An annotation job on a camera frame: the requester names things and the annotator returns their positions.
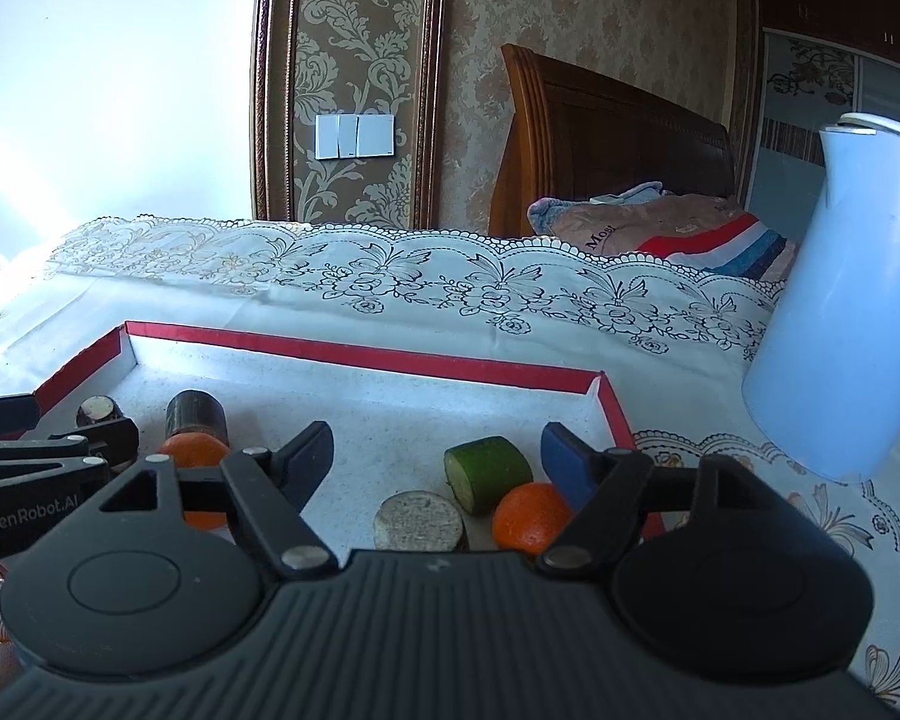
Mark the patterned sliding door wardrobe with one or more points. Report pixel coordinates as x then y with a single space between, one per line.
787 90

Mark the striped folded blanket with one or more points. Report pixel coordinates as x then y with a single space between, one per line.
645 223

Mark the red cardboard tray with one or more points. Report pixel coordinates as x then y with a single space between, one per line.
345 352

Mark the light blue electric kettle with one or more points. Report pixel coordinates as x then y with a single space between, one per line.
832 315

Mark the orange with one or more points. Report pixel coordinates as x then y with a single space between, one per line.
195 450
525 523

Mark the pale round cut slice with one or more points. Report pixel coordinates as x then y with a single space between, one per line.
420 521

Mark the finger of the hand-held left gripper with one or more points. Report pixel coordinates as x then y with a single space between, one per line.
109 442
4 418

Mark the gold framed wall panel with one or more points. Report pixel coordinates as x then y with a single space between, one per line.
352 52

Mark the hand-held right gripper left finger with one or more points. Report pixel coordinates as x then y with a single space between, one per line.
311 451

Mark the dark eggplant piece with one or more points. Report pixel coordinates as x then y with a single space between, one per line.
195 412
96 408

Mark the green cucumber piece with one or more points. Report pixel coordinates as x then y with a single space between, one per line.
487 474

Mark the white wall switch panel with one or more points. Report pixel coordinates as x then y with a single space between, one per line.
355 136

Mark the wooden bed headboard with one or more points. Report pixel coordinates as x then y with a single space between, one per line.
607 135

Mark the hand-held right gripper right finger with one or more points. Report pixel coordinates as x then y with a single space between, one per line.
566 463

